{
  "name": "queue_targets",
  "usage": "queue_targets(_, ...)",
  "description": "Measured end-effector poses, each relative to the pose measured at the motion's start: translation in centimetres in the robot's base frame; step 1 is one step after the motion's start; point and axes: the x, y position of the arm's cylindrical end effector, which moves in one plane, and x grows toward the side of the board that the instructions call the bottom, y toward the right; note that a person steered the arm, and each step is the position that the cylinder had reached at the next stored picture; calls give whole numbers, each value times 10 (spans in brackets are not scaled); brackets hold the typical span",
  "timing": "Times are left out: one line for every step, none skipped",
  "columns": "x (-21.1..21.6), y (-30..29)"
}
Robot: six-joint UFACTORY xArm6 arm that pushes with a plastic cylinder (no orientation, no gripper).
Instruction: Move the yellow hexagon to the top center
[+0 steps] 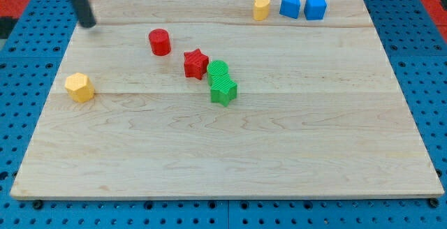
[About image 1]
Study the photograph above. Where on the yellow hexagon block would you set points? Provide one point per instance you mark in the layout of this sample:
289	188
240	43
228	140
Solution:
79	87

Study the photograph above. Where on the green star block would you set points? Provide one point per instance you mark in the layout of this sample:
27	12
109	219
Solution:
223	89

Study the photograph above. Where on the green cylinder block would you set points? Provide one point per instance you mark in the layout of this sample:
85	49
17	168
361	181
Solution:
216	68

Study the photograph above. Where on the red star block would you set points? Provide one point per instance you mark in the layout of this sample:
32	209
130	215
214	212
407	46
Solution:
195	64

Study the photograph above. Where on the light wooden board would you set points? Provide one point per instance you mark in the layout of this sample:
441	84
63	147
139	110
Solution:
319	113

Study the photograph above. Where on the red cylinder block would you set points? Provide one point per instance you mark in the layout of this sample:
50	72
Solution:
159	41

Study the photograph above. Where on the yellow heart block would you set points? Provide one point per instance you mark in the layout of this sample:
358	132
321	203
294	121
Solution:
261	9

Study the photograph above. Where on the blue triangle block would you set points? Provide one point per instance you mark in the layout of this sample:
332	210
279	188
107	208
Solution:
290	8

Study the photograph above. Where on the blue cube block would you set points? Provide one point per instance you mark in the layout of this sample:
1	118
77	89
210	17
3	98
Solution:
315	9

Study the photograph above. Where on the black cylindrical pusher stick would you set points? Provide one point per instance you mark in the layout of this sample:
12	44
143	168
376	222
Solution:
84	13

